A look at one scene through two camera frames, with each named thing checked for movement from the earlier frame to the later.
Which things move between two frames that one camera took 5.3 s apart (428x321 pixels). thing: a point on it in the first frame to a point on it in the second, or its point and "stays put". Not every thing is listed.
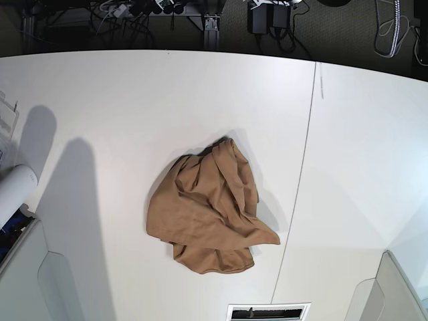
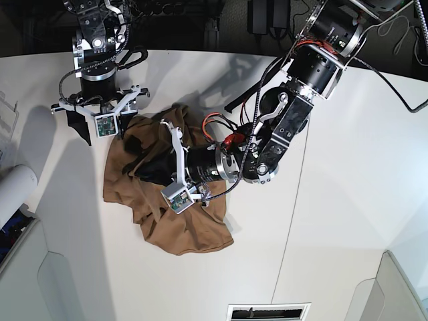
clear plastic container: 9,116 stays put
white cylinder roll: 16,183 stays put
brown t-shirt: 206,204 to 142,202
